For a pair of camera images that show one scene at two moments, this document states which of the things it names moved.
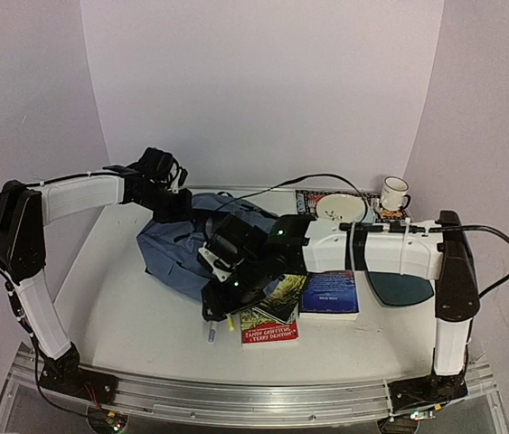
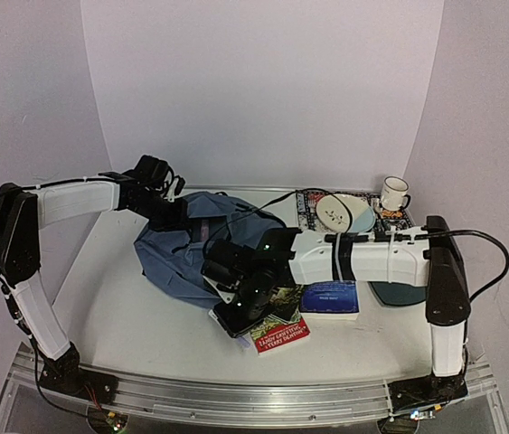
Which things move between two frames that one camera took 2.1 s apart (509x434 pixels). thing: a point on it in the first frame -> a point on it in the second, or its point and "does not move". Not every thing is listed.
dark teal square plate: (397, 289) does not move
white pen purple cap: (212, 334) -> (243, 342)
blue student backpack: (170, 249) does not move
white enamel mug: (394, 196) does not move
